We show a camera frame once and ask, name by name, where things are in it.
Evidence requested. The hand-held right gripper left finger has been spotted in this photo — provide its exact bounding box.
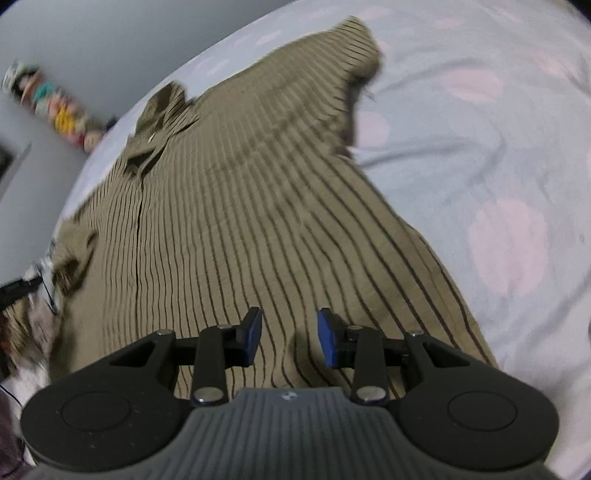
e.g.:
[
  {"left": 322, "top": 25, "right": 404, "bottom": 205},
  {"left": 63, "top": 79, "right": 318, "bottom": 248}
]
[{"left": 108, "top": 307, "right": 264, "bottom": 407}]

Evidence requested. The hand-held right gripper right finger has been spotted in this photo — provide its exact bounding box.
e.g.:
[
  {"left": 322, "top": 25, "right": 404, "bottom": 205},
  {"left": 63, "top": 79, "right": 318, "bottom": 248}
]
[{"left": 317, "top": 308, "right": 469, "bottom": 407}]

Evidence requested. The olive striped collared shirt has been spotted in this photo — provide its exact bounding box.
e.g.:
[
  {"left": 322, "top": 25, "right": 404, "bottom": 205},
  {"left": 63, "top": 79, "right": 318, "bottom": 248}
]
[{"left": 48, "top": 15, "right": 499, "bottom": 402}]

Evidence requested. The white windowsill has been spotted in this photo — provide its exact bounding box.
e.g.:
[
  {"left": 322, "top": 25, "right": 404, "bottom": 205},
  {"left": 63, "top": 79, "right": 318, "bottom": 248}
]
[{"left": 0, "top": 143, "right": 33, "bottom": 199}]

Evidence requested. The clear tube of plush toys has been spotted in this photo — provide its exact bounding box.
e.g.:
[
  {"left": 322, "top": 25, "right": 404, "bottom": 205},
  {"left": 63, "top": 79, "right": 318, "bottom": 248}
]
[{"left": 18, "top": 74, "right": 112, "bottom": 152}]

